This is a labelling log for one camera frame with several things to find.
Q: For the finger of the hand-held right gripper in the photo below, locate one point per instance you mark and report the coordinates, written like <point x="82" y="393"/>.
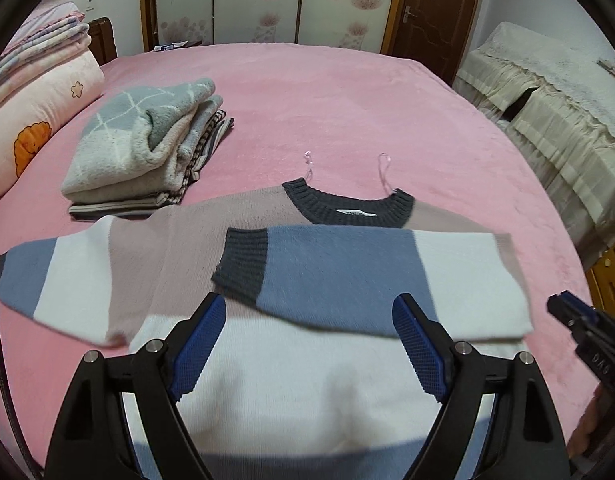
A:
<point x="587" y="330"/>

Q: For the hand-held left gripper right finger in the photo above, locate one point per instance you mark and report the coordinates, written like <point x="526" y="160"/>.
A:
<point x="420" y="345"/>

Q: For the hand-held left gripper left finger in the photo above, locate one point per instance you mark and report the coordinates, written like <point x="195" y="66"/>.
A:
<point x="202" y="345"/>

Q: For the colour-block knit sweater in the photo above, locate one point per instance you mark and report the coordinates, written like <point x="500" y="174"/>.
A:
<point x="307" y="400"/>

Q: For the person's right hand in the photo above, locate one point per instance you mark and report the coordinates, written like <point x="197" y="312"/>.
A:
<point x="585" y="425"/>

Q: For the wooden drawer cabinet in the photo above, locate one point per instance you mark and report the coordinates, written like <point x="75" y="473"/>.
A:
<point x="610" y="270"/>

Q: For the folded patterned cloth pile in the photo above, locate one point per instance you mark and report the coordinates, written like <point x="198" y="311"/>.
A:
<point x="207" y="145"/>

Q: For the pink bedspread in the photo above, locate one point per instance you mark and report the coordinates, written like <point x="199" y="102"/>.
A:
<point x="362" y="110"/>

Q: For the pink cartoon pillow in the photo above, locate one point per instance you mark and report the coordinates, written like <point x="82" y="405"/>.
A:
<point x="47" y="100"/>

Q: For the small printed packet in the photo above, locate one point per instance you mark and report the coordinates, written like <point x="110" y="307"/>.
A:
<point x="175" y="46"/>

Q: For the wooden headboard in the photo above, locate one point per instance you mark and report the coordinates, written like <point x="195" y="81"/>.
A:
<point x="103" y="42"/>

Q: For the brown wooden door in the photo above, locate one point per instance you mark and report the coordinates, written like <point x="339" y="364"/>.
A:
<point x="437" y="25"/>

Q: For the folded striped blanket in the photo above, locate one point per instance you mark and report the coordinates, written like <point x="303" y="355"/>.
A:
<point x="47" y="35"/>

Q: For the floral sliding-door wardrobe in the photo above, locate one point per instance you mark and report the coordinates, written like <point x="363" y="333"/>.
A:
<point x="257" y="0"/>

